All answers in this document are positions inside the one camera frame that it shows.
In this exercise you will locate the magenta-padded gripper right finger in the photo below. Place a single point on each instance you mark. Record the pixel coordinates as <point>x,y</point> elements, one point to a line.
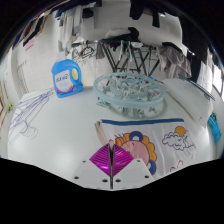
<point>125,170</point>

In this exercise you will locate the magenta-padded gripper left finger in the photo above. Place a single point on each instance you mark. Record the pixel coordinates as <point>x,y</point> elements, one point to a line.
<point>100,170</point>

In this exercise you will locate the cartoon print towel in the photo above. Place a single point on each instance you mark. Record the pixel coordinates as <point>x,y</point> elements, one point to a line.
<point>160,153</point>

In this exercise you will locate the round pale green peg hanger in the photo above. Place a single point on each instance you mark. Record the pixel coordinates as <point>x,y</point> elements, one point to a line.
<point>128,91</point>

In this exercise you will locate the white pillow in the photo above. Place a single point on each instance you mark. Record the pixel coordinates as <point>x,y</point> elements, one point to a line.
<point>190,100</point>

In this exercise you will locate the blue detergent bottle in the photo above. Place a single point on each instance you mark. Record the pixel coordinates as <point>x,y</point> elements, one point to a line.
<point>66,80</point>

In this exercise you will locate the teal bags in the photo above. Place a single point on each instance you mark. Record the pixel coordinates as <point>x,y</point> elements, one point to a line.
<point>214,128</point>

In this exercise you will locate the black folding drying rack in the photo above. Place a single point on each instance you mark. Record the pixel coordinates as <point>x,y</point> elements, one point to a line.
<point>133,58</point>

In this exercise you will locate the grey garment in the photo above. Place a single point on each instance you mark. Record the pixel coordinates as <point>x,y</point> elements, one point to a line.
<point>175,60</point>

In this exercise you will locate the white and black clothes pile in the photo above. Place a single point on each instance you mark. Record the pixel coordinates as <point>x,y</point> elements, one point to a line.
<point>121,34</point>

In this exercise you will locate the white hanging garments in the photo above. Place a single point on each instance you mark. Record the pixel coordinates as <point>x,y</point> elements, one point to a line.
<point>71,26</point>

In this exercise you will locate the row of colourful hanging clothes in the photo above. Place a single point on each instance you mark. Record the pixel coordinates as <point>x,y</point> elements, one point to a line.
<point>31,31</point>

